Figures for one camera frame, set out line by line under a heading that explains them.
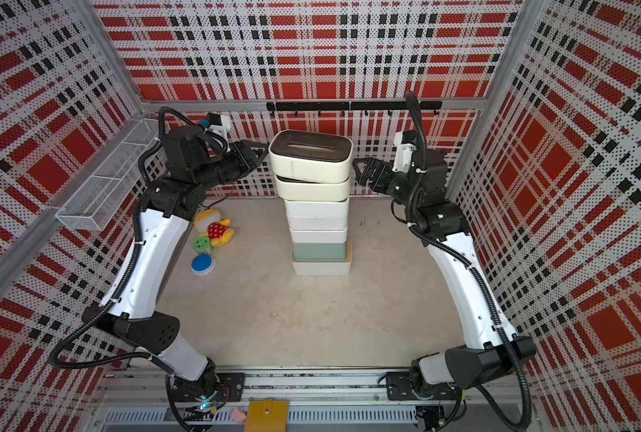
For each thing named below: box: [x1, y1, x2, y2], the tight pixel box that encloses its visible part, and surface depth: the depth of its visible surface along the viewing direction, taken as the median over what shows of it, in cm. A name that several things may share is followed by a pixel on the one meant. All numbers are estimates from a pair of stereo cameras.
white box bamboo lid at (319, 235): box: [288, 227, 349, 244], surface depth 80 cm
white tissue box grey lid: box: [283, 197, 351, 218], surface depth 73 cm
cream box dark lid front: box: [268, 129, 354, 183], surface depth 62 cm
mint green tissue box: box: [292, 241, 348, 262], surface depth 92 cm
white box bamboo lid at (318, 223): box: [287, 215, 349, 231], surface depth 79 cm
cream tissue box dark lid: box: [274, 174, 352, 203], surface depth 68 cm
